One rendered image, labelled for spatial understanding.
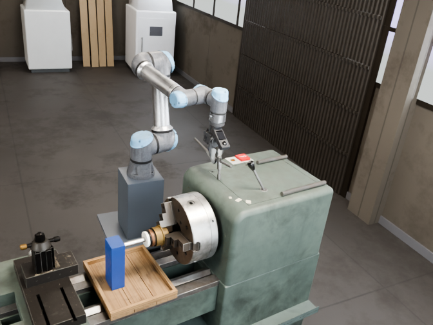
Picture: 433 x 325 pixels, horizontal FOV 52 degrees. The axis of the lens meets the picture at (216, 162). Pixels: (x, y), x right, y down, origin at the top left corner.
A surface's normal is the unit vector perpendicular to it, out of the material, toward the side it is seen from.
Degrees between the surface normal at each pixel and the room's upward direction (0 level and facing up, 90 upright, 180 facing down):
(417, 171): 90
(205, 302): 90
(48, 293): 0
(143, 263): 0
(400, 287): 0
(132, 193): 90
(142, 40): 90
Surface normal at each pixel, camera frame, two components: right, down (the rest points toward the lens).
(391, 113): -0.89, 0.11
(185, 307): 0.53, 0.42
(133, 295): 0.10, -0.89
